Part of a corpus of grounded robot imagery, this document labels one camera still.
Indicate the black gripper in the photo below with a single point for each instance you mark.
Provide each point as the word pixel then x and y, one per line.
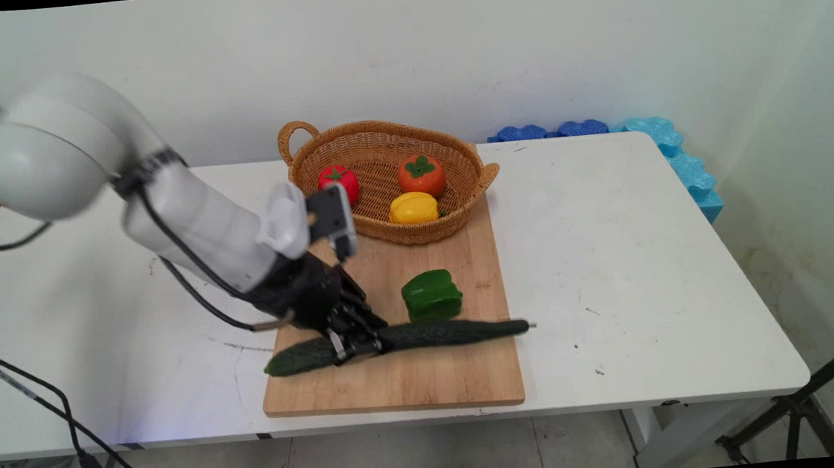
pixel 302 291

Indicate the long dark green cucumber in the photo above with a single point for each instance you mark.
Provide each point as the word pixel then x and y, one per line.
pixel 440 332

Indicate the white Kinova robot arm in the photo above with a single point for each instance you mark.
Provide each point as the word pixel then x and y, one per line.
pixel 84 163

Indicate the green toy bell pepper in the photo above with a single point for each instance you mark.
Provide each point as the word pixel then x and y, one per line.
pixel 431 296

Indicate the wooden cutting board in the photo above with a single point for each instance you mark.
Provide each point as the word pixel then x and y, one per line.
pixel 414 383

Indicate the yellow toy bell pepper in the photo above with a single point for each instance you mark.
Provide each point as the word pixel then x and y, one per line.
pixel 413 208

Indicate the red toy tomato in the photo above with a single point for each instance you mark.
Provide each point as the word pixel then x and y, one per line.
pixel 347 180

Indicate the orange toy persimmon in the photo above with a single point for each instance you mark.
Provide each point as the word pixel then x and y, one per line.
pixel 421 178

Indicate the woven wicker basket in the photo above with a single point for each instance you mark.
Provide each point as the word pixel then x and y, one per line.
pixel 380 147

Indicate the dark blue foam mat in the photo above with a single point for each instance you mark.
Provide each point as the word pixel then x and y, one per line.
pixel 582 128
pixel 521 133

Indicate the white table leg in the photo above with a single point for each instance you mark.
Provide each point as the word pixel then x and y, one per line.
pixel 641 432

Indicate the light blue foam mat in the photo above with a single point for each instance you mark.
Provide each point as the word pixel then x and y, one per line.
pixel 687 168

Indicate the black tripod stand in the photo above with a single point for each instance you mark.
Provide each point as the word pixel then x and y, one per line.
pixel 795 405

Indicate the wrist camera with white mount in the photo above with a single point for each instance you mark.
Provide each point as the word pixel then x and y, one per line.
pixel 311 216

